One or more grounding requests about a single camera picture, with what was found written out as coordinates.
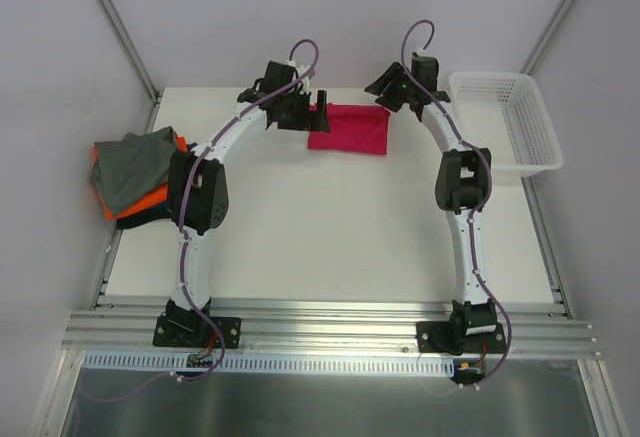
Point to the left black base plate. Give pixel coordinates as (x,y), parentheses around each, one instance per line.
(177,327)

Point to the black t shirt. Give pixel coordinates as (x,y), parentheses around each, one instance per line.
(142,218)

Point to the white plastic basket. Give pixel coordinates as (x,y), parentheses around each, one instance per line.
(505,112)

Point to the pink t shirt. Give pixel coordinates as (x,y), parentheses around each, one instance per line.
(361,129)

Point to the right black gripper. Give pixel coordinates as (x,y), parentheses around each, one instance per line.
(388,88)

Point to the aluminium rail frame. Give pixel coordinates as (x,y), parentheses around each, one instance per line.
(330,253)

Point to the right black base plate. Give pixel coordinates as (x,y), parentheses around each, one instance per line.
(441,337)

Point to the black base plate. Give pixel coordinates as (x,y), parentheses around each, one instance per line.
(177,327)
(441,337)

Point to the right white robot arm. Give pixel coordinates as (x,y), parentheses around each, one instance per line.
(462,188)

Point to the white slotted cable duct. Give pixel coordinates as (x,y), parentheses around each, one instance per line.
(403,365)

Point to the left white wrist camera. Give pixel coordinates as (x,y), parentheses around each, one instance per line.
(302,76)

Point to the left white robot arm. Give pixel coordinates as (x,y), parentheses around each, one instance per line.
(198,195)

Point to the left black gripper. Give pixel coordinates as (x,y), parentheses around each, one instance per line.
(310,111)

